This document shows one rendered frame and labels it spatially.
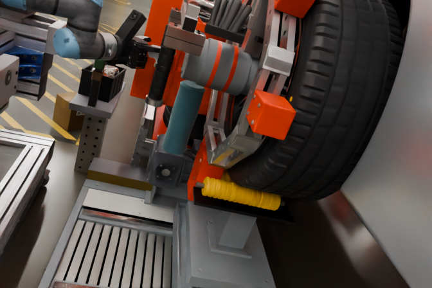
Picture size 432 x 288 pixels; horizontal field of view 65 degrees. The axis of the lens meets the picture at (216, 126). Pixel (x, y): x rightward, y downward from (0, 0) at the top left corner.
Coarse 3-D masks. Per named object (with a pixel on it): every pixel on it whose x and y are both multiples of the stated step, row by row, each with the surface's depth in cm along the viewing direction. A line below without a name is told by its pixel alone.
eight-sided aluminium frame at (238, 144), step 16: (272, 0) 81; (272, 16) 78; (288, 16) 80; (272, 32) 76; (288, 32) 78; (272, 48) 75; (288, 48) 76; (272, 64) 75; (288, 64) 75; (256, 80) 77; (272, 80) 80; (224, 96) 125; (208, 112) 122; (224, 112) 123; (208, 128) 117; (240, 128) 80; (208, 144) 110; (224, 144) 90; (240, 144) 82; (256, 144) 82; (208, 160) 102; (224, 160) 100
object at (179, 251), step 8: (176, 208) 149; (184, 208) 151; (176, 216) 144; (184, 216) 146; (176, 224) 139; (184, 224) 141; (176, 232) 135; (184, 232) 137; (176, 240) 131; (184, 240) 133; (176, 248) 127; (184, 248) 129; (176, 256) 123; (184, 256) 125; (176, 264) 120; (184, 264) 122; (176, 272) 117; (184, 272) 119; (176, 280) 113; (184, 280) 116
